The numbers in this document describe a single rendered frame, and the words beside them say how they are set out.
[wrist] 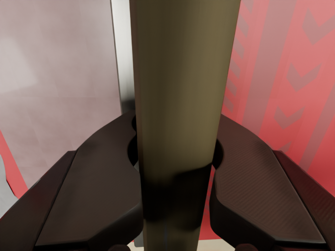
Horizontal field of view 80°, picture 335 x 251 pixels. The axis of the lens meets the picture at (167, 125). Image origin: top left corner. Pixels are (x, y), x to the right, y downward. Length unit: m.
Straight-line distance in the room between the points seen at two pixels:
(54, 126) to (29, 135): 0.03
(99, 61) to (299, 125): 0.18
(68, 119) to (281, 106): 0.18
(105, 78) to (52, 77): 0.04
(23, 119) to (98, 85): 0.08
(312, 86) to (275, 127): 0.04
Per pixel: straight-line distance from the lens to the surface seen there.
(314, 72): 0.20
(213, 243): 0.32
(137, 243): 0.24
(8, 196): 0.29
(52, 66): 0.18
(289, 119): 0.21
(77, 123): 0.20
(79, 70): 0.17
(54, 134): 0.21
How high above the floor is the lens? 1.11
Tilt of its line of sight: 60 degrees down
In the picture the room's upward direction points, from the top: 179 degrees clockwise
